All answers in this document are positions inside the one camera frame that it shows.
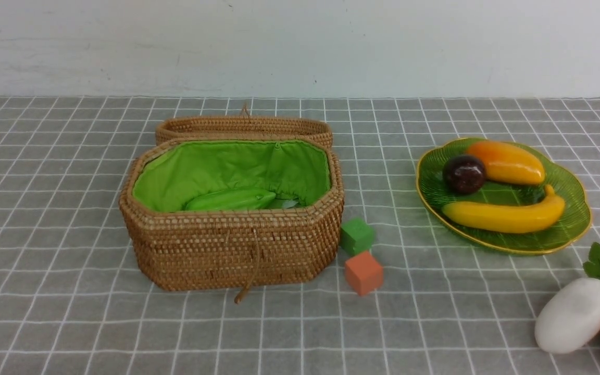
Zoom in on dark purple toy mangosteen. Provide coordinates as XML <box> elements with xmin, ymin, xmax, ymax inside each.
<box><xmin>442</xmin><ymin>154</ymin><xmax>488</xmax><ymax>195</ymax></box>

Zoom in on orange toy mango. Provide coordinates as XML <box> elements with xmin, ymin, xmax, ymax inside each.
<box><xmin>465</xmin><ymin>140</ymin><xmax>546</xmax><ymax>185</ymax></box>

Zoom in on yellow toy banana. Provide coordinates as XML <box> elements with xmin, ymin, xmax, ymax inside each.
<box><xmin>441</xmin><ymin>185</ymin><xmax>566</xmax><ymax>234</ymax></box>

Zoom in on white toy radish with leaves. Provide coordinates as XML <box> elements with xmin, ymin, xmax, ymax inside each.
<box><xmin>535</xmin><ymin>242</ymin><xmax>600</xmax><ymax>354</ymax></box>

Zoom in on green foam cube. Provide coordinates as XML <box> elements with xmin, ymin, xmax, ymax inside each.
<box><xmin>340</xmin><ymin>218</ymin><xmax>376</xmax><ymax>257</ymax></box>

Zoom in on woven wicker basket lid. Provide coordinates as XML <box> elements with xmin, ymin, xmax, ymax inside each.
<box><xmin>155</xmin><ymin>105</ymin><xmax>333</xmax><ymax>148</ymax></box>

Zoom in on orange foam cube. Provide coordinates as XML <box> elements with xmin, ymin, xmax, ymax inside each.
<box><xmin>344</xmin><ymin>251</ymin><xmax>384</xmax><ymax>296</ymax></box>

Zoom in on woven wicker basket green lining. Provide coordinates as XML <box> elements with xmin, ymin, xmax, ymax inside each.
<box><xmin>119</xmin><ymin>137</ymin><xmax>345</xmax><ymax>305</ymax></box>

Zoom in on grey checkered tablecloth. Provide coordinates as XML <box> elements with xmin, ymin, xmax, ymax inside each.
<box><xmin>0</xmin><ymin>97</ymin><xmax>600</xmax><ymax>374</ymax></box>

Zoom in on green glass plate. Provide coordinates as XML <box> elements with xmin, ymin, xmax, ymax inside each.
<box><xmin>415</xmin><ymin>137</ymin><xmax>592</xmax><ymax>255</ymax></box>

